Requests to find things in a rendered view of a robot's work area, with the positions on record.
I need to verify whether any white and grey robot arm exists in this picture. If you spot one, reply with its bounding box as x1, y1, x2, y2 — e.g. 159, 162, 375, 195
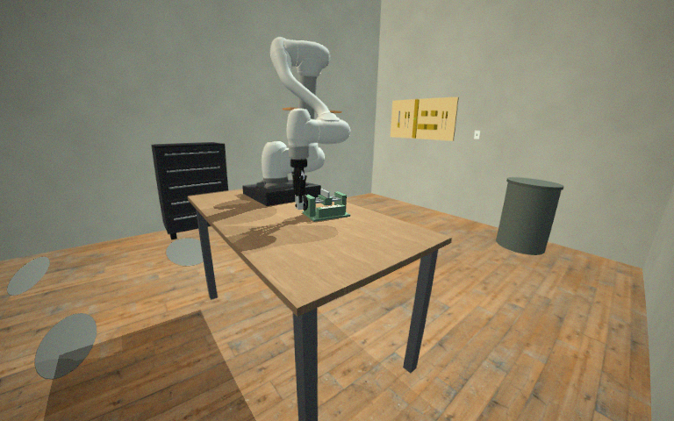
255, 37, 350, 189

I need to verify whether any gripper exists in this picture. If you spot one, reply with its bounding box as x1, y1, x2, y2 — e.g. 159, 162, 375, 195
290, 159, 307, 210

